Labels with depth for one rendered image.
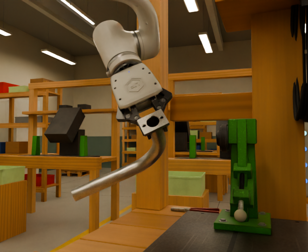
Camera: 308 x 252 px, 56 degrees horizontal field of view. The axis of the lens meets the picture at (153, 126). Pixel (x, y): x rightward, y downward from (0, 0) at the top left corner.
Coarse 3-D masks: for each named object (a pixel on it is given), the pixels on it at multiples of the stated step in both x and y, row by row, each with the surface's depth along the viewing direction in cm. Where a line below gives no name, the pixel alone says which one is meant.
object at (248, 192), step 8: (248, 160) 75; (240, 168) 73; (248, 168) 72; (232, 176) 75; (240, 176) 72; (248, 176) 73; (232, 184) 74; (240, 184) 70; (248, 184) 72; (232, 192) 69; (240, 192) 68; (248, 192) 68; (232, 200) 70; (248, 200) 68
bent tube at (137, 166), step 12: (144, 120) 58; (156, 120) 60; (144, 132) 57; (156, 132) 59; (156, 144) 63; (144, 156) 68; (156, 156) 66; (120, 168) 68; (132, 168) 68; (144, 168) 68; (96, 180) 67; (108, 180) 67; (120, 180) 68; (72, 192) 66; (84, 192) 66
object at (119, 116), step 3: (123, 108) 64; (117, 111) 63; (120, 111) 63; (123, 111) 64; (117, 114) 62; (120, 114) 62; (123, 114) 62; (117, 117) 62; (120, 117) 62; (123, 117) 62; (120, 120) 62; (123, 120) 62; (126, 120) 62; (129, 120) 62
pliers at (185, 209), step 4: (172, 208) 96; (176, 208) 96; (180, 208) 95; (184, 208) 95; (188, 208) 96; (192, 208) 96; (196, 208) 96; (200, 208) 96; (204, 208) 95; (208, 208) 95; (212, 208) 95; (216, 208) 95; (212, 212) 92; (216, 212) 91
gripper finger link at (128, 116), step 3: (126, 114) 62; (129, 114) 62; (126, 117) 61; (129, 117) 61; (132, 117) 61; (132, 120) 61; (135, 123) 62; (144, 126) 59; (147, 135) 59; (150, 135) 60; (150, 138) 60
